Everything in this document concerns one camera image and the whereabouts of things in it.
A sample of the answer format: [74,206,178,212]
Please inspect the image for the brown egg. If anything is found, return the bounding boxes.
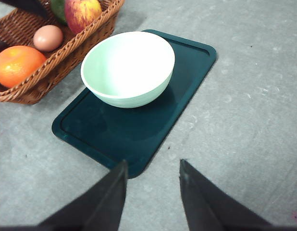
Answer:
[33,25,63,51]

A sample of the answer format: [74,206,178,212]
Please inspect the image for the dark teal rectangular tray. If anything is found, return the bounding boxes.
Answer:
[52,30,217,179]

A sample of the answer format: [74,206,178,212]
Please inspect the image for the brown wicker basket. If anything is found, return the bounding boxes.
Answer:
[0,0,125,104]

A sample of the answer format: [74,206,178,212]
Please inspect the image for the red yellow apple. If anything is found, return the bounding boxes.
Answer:
[64,0,102,35]

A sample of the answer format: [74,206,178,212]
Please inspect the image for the orange fruit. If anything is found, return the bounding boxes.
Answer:
[0,45,47,88]

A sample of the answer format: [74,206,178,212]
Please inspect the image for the green avocado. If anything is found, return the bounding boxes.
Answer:
[50,0,68,25]

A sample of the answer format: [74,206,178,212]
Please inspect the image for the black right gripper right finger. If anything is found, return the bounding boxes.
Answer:
[179,159,297,231]

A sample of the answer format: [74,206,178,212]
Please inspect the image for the light green bowl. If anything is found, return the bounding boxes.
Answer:
[81,31,175,108]

